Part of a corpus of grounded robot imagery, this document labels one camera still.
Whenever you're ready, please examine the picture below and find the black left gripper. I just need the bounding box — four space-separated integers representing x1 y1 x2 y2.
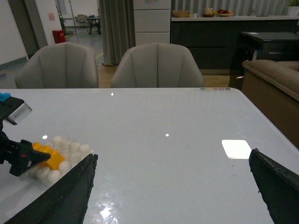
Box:
0 131 51 176

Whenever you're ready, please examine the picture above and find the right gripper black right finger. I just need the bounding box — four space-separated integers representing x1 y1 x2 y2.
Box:
249 148 299 224

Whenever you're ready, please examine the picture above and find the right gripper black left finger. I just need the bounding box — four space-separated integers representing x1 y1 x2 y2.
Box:
6 154 98 224

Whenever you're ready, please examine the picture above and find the yellow toy block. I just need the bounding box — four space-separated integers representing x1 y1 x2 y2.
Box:
32 142 65 170

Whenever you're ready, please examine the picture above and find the blue toy block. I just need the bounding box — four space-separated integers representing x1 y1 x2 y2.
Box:
0 93 11 102

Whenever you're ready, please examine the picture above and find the left grey chair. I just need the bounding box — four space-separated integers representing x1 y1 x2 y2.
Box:
15 42 99 89

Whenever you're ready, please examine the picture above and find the grey chair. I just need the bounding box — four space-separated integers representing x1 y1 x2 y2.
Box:
15 42 99 89
111 42 204 88

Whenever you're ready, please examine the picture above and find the brown sofa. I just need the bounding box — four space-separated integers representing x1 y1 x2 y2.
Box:
242 60 299 147

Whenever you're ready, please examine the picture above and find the coloured dot sticker strip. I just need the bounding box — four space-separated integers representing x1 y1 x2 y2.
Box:
200 87 231 91

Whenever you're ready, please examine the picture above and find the red fire cabinet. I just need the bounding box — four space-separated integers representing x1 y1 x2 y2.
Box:
52 29 66 44

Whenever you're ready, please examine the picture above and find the black appliance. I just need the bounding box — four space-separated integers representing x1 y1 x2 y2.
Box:
228 32 299 90

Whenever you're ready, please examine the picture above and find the right grey chair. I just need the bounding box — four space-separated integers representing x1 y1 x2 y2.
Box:
111 42 204 88

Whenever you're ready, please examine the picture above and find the dark kitchen counter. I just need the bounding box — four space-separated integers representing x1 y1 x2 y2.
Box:
171 16 299 70

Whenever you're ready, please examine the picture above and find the grey curtain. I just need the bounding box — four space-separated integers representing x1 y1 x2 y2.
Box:
99 0 135 66

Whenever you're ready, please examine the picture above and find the fruit bowl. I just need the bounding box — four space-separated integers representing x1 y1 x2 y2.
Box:
217 9 234 17

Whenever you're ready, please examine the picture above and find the white drawer cabinet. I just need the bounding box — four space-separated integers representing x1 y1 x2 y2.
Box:
133 0 171 46

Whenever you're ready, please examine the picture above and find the wicker basket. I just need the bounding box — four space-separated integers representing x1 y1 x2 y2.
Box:
172 10 189 18

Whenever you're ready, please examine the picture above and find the white studded base plate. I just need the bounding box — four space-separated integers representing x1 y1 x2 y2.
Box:
25 135 93 187

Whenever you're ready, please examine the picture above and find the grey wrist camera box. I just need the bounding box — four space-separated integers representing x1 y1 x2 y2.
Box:
0 97 32 125

